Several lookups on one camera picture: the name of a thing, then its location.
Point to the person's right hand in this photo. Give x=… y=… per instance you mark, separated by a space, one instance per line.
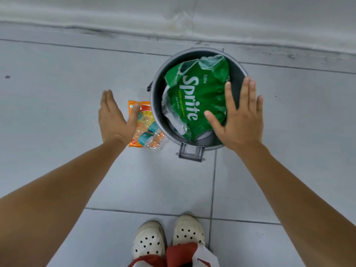
x=243 y=127

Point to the person's left hand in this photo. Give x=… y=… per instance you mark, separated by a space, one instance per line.
x=114 y=125

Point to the person's right middle finger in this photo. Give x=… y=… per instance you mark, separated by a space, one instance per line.
x=244 y=93

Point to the person's right little finger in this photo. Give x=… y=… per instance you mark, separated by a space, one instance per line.
x=259 y=107

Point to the person's left thumb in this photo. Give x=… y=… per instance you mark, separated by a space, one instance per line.
x=134 y=115

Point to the person's right thumb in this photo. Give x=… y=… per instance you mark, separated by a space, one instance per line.
x=213 y=122

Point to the person's right forearm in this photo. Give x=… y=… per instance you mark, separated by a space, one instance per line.
x=294 y=202

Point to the person's left forearm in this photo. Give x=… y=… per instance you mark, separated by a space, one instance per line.
x=55 y=197

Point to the orange pack of small bottles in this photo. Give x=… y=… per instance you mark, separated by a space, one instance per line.
x=146 y=119

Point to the grey metal pedal bin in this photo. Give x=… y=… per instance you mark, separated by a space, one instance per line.
x=237 y=76

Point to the green plastic bottle wrap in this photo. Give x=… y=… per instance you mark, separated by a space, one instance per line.
x=200 y=94

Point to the grey bin foot pedal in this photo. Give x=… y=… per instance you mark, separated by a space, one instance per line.
x=190 y=154

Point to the white perforated clog shoe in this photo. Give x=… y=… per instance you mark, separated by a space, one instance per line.
x=188 y=232
x=148 y=241

